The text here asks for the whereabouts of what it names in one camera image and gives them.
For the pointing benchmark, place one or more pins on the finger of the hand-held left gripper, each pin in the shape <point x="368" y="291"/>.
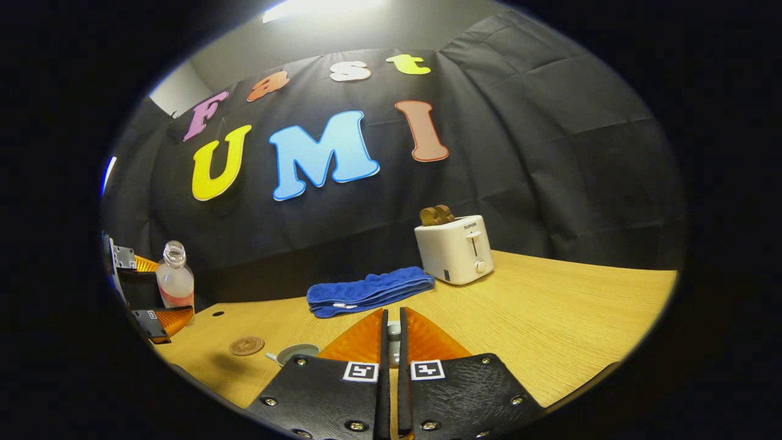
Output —
<point x="149" y="324"/>
<point x="140" y="288"/>

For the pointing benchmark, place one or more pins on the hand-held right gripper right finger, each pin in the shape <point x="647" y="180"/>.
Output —
<point x="464" y="391"/>

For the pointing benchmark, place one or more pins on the black backdrop cloth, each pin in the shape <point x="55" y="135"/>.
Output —
<point x="519" y="153"/>

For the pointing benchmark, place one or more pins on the white toaster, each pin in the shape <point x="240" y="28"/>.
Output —
<point x="455" y="250"/>

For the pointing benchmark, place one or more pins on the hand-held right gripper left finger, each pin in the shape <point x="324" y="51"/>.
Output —
<point x="317" y="391"/>

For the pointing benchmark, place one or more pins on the round brown coaster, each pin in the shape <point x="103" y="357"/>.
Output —
<point x="247" y="346"/>

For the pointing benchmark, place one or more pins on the folded blue towel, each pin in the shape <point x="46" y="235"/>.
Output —
<point x="366" y="290"/>

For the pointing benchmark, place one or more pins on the clear plastic water bottle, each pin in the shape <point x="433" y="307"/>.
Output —
<point x="176" y="281"/>

